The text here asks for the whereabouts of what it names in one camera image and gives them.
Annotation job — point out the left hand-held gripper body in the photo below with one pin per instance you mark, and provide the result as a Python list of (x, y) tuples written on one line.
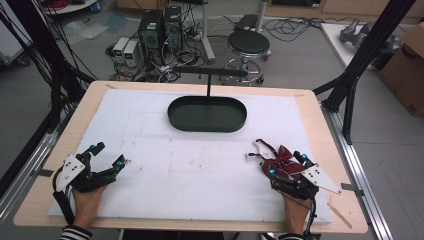
[(71, 168)]

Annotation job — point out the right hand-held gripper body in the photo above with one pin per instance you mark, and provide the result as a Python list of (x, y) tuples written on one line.
[(320, 176)]

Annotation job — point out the dark red bow tie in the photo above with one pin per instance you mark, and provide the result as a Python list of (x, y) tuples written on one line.
[(284, 156)]

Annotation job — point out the person's left hand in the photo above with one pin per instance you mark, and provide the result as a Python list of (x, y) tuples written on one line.
[(86, 206)]

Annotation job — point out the person's right hand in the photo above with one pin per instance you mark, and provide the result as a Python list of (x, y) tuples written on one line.
[(296, 213)]

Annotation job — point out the black tape strip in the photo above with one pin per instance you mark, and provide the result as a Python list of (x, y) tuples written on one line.
[(351, 188), (45, 172)]

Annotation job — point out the thin wooden stick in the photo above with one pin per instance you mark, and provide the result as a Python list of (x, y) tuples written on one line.
[(340, 216)]

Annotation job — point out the white foam mat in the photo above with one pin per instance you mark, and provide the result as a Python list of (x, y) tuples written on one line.
[(186, 166)]

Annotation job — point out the black oval tray with stand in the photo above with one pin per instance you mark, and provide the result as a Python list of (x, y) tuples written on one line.
[(206, 116)]

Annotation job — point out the white power supply unit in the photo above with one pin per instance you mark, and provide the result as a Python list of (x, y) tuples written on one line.
[(131, 53), (120, 48)]

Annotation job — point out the computer towers on floor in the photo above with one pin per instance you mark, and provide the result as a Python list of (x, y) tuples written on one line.
[(173, 63)]

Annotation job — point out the white side table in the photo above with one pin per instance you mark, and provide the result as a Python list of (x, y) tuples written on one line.
[(336, 43)]

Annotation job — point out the black round stool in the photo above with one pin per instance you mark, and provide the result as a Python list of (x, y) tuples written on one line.
[(248, 42)]

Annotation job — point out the black computer tower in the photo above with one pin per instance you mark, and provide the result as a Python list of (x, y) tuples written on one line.
[(173, 28), (150, 31)]

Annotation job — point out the brown cardboard box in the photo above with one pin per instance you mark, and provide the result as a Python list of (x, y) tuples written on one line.
[(405, 76)]

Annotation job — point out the white table leg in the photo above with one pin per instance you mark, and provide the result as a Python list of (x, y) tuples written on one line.
[(206, 36), (261, 15)]

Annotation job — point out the aluminium rail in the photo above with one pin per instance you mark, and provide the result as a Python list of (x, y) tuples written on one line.
[(360, 173), (23, 173)]

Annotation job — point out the black metal frame stand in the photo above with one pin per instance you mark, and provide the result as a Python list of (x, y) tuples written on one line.
[(40, 50), (373, 50)]

